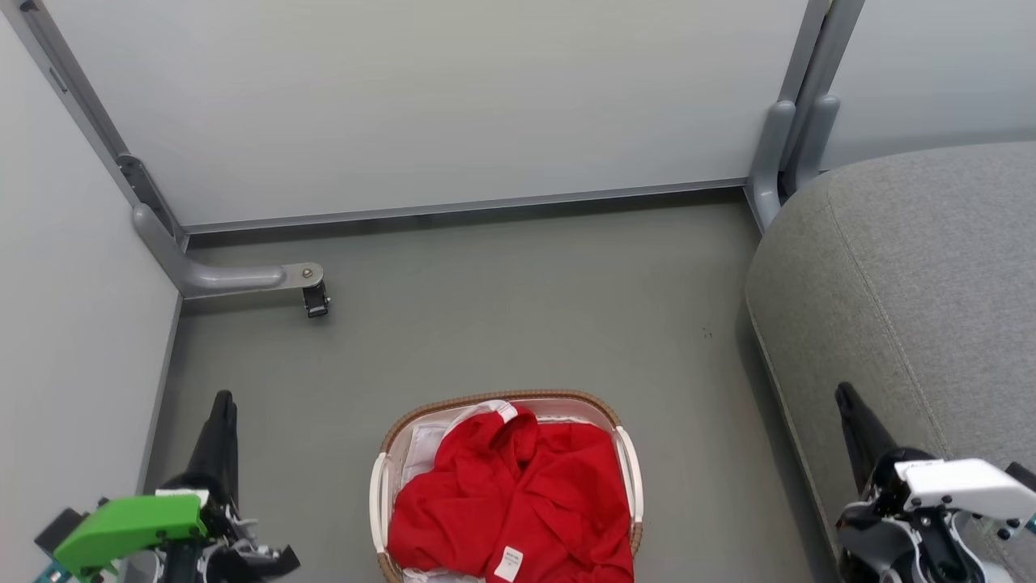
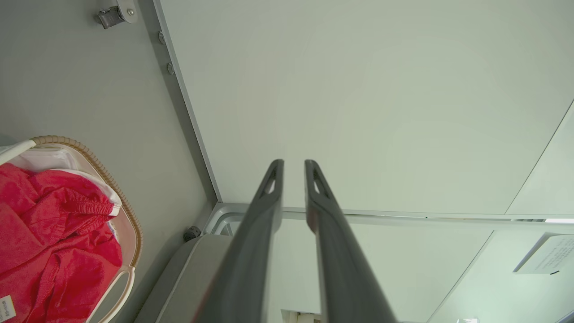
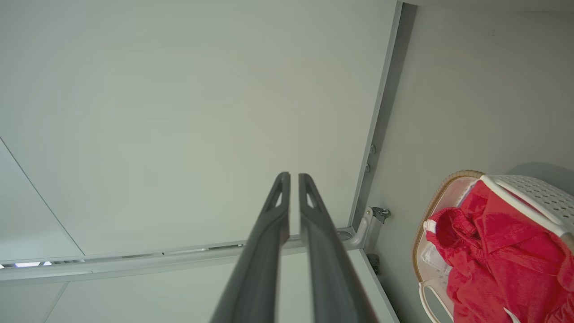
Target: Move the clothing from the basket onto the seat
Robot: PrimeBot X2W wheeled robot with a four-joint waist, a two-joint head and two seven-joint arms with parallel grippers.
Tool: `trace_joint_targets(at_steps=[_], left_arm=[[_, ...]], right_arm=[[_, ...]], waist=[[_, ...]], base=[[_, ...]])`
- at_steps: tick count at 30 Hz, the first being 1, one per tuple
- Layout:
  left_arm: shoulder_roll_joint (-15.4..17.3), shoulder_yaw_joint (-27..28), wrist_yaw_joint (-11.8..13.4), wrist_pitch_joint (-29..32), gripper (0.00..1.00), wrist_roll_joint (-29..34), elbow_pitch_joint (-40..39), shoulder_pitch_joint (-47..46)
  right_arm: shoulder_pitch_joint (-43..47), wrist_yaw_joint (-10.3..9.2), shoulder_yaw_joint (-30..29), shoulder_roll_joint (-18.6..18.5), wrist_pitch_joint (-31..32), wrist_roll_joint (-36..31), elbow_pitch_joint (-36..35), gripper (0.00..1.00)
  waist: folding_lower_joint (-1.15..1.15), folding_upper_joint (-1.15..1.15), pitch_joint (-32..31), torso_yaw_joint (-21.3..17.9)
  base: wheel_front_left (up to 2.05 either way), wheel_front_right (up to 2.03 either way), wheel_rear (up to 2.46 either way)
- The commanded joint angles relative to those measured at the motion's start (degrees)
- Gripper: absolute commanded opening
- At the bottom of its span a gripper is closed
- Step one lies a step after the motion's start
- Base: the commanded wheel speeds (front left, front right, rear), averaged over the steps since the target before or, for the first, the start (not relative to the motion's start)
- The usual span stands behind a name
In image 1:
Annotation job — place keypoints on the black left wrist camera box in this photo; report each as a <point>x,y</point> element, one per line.
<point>57,528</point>

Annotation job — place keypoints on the long grey partition foot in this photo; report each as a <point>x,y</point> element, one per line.
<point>218,278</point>

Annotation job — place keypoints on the plain grey partition post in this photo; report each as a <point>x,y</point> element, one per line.
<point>821,48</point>

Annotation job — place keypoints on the grey fabric ottoman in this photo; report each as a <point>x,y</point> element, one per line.
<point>931,283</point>

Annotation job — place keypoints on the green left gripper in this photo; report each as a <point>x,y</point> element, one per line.
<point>129,526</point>

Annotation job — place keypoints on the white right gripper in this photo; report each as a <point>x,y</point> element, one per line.
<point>963,482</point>

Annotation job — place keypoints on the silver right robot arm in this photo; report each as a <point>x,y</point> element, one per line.
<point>882,538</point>

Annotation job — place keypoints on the grey partition bottom rail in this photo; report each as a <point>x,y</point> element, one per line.
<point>461,209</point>

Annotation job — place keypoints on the black caster wheel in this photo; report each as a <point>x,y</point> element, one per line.
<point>316,301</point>

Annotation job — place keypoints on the red garment with white collar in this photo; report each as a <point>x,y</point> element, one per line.
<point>518,494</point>

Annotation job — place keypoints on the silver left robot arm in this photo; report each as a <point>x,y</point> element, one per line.
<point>243,560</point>

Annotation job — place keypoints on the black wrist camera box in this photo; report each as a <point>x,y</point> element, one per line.
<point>57,528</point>
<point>1023,475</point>

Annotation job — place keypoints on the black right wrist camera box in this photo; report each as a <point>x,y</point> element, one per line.
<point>1023,475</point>

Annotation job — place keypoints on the grey partition post with bracket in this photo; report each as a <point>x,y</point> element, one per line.
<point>81,105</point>

